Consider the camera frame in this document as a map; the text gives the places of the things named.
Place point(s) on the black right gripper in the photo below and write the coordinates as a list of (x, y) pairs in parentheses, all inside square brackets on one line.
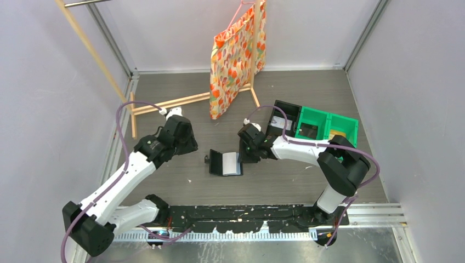
[(245, 158)]

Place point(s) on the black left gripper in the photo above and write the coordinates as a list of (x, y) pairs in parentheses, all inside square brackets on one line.
[(192, 144)]

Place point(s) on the black card holder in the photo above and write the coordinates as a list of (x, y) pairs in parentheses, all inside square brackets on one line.
[(224, 164)]

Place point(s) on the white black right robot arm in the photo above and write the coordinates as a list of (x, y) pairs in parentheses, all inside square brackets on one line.
[(343, 166)]

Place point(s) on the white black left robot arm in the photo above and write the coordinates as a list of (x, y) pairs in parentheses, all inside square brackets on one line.
[(95, 221)]

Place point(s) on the white card in black bin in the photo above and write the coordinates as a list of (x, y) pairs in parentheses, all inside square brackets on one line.
[(281, 123)]

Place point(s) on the dark card in green bin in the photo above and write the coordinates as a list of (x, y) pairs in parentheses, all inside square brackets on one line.
[(309, 131)]

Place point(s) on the yellow cards in green bin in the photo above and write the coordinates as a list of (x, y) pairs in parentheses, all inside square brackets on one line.
[(334, 133)]

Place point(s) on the black storage bin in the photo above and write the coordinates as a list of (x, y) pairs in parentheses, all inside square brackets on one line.
[(290, 111)]

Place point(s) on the wooden clothes rack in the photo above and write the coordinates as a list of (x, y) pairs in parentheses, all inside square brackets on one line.
[(134, 111)]

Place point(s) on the green double storage bin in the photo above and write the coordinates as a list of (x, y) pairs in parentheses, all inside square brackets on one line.
[(327, 121)]

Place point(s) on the floral fabric bag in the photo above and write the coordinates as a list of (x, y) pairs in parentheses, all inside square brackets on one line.
[(231, 57)]

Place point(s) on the pink clothes hanger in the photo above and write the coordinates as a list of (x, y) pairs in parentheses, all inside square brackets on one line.
[(242, 3)]

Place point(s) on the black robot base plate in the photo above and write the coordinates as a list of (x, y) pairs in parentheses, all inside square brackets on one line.
[(288, 218)]

